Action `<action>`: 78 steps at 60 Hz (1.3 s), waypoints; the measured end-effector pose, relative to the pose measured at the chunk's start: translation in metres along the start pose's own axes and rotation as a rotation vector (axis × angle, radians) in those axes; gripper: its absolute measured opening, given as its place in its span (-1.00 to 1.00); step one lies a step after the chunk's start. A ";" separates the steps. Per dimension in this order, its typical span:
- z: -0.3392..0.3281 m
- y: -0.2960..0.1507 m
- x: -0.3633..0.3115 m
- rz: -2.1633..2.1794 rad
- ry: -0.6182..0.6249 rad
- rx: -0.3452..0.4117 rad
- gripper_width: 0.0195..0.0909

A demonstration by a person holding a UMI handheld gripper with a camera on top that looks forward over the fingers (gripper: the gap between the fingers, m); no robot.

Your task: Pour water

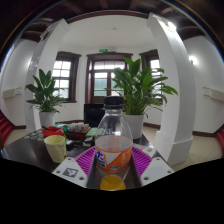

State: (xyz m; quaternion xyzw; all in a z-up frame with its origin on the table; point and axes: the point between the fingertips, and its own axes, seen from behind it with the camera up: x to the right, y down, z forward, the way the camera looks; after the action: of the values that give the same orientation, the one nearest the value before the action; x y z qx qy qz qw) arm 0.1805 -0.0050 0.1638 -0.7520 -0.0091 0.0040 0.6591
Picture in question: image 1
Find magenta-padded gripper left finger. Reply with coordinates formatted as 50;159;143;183
52;145;98;189

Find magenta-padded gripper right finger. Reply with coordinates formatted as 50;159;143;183
128;146;175;188

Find clear orange drink bottle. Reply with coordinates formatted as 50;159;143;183
94;95;134;191

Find pale yellow cup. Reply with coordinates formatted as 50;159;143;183
43;134;68;164

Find green flat packet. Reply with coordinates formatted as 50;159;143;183
85;127;104;138

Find group of round stickers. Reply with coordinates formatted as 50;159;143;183
23;130;45;143

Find black chair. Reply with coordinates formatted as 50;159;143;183
83;103;106;128

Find red carpeted stairs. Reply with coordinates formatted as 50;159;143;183
0;111;14;144

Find small potted green plant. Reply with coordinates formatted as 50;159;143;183
24;68;66;129

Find large potted green plant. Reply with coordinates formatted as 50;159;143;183
111;57;179;140

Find dark framed wide window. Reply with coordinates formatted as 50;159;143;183
51;50;82;104

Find dark wooden double door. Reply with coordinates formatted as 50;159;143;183
84;51;134;105

